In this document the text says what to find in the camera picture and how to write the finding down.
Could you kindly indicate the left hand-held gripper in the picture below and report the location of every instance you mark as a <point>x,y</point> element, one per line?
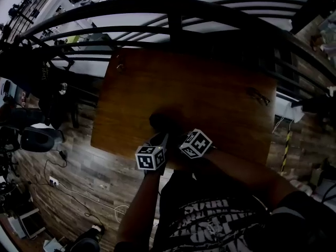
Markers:
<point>150,158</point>

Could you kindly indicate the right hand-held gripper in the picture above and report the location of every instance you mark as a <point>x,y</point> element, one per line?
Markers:
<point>196,144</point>

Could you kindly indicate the black glasses case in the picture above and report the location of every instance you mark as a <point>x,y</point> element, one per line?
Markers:
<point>164,122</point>

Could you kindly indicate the person's left forearm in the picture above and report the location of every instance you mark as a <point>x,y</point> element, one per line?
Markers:
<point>136,206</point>

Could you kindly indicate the person's right forearm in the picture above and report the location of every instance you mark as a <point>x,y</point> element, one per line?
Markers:
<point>252,174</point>

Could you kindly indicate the dark-framed eyeglasses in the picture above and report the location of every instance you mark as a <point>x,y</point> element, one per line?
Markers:
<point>258,96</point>

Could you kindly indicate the person's black printed t-shirt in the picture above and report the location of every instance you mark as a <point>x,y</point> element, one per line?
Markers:
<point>218,219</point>

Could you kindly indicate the black power adapter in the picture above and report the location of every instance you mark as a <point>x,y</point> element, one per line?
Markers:
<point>63,155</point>

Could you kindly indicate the yellow black striped pole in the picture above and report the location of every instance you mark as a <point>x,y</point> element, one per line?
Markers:
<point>286,151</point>

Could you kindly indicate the white power strip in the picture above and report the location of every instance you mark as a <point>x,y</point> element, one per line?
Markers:
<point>54,181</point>

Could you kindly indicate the person's black shoe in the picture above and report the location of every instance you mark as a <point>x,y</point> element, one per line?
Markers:
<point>89,239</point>

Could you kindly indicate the black office chair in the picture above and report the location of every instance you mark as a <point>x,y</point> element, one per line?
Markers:
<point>39,139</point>

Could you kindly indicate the black hanging bag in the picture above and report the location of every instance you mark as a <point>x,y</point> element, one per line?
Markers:
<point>36,72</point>

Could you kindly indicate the black metal bed frame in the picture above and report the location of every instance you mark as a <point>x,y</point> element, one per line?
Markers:
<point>173,12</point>

